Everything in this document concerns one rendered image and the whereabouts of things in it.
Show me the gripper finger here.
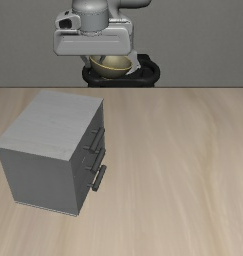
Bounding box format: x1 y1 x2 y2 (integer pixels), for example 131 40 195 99
80 55 94 70
126 49 142 76

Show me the grey cabinet with drawers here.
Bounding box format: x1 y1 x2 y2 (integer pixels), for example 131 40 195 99
0 88 108 218

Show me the cream porcelain bowl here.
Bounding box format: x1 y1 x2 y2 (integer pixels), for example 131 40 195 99
89 55 134 80

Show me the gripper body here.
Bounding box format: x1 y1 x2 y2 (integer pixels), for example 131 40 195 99
53 9 134 57

